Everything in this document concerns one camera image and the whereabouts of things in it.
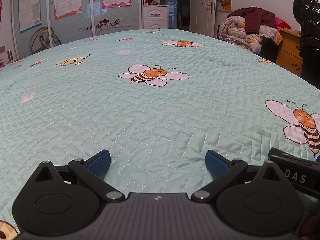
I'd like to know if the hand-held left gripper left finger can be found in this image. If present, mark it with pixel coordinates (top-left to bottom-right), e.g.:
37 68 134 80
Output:
31 149 125 202

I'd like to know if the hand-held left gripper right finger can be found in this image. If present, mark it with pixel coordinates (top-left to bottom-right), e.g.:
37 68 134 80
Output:
191 149 287 202

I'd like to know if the light green bee print bedspread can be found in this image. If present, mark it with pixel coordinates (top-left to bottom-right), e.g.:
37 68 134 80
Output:
0 29 320 240

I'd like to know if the wooden cabinet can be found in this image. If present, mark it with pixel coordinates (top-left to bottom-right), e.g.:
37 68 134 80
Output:
275 27 304 77

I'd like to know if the pile of floral quilts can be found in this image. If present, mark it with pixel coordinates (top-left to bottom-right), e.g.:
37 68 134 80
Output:
218 15 283 54

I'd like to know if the sliding door wardrobe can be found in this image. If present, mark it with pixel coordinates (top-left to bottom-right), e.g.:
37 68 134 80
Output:
11 0 143 60

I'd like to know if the dark red jacket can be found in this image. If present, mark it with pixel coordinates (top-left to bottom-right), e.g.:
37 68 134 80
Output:
230 7 277 34

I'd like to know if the pink cloth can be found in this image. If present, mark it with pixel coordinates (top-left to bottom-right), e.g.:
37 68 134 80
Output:
274 17 292 30

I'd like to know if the white drawer cabinet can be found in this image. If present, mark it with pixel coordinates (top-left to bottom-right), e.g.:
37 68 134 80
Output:
142 5 168 30

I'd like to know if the white door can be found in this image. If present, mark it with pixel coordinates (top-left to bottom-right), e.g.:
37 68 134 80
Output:
196 0 216 38

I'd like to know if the blue bordered wall poster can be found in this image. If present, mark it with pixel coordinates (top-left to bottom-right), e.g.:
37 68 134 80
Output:
18 0 42 33

